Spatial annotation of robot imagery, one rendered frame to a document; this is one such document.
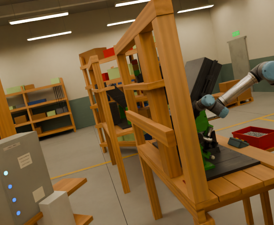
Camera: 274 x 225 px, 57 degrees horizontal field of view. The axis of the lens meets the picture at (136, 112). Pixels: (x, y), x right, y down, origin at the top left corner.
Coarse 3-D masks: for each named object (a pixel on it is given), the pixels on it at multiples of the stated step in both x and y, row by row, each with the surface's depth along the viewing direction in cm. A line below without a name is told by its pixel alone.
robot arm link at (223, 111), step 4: (216, 104) 162; (220, 104) 163; (212, 108) 162; (216, 108) 162; (220, 108) 162; (224, 108) 162; (216, 112) 163; (220, 112) 162; (224, 112) 162; (220, 116) 164; (224, 116) 162
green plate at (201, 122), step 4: (200, 112) 198; (204, 112) 198; (200, 116) 197; (204, 116) 198; (196, 120) 196; (200, 120) 197; (204, 120) 197; (196, 124) 196; (200, 124) 196; (204, 124) 197; (200, 128) 196; (204, 128) 196
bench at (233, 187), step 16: (144, 144) 267; (144, 160) 250; (160, 160) 208; (144, 176) 276; (160, 176) 197; (224, 176) 155; (240, 176) 151; (256, 176) 146; (272, 176) 142; (176, 192) 163; (224, 192) 137; (240, 192) 137; (256, 192) 149; (192, 208) 139; (208, 208) 143; (208, 224) 135
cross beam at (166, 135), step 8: (128, 112) 243; (128, 120) 254; (136, 120) 209; (144, 120) 183; (144, 128) 186; (152, 128) 161; (160, 128) 146; (168, 128) 142; (152, 136) 167; (160, 136) 146; (168, 136) 135; (168, 144) 136; (176, 144) 137
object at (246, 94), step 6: (222, 84) 831; (228, 84) 817; (234, 84) 824; (222, 90) 839; (246, 90) 793; (216, 96) 783; (240, 96) 787; (246, 96) 795; (234, 102) 779; (240, 102) 830; (246, 102) 799; (228, 108) 771
